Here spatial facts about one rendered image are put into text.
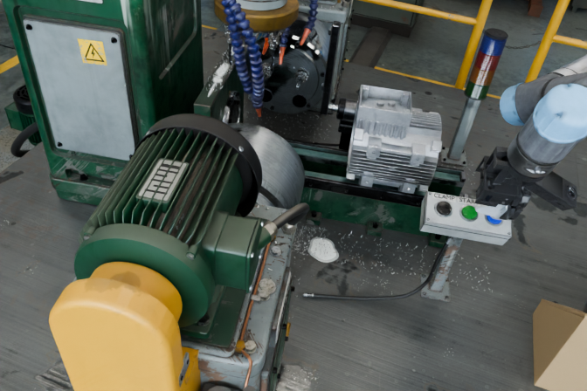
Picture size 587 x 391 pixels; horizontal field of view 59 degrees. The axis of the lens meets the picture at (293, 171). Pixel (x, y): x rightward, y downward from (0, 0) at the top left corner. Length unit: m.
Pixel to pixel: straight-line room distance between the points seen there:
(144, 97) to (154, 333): 0.70
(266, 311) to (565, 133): 0.47
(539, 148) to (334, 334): 0.58
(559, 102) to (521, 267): 0.71
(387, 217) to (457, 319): 0.30
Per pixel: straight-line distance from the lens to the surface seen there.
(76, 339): 0.58
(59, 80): 1.21
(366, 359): 1.13
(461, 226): 1.07
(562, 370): 1.18
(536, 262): 1.46
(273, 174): 0.96
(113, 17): 1.08
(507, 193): 0.94
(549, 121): 0.79
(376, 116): 1.19
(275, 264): 0.78
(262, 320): 0.72
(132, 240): 0.56
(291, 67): 1.44
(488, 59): 1.50
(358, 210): 1.34
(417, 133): 1.23
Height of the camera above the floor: 1.76
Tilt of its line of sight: 39 degrees down
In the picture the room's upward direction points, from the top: 6 degrees clockwise
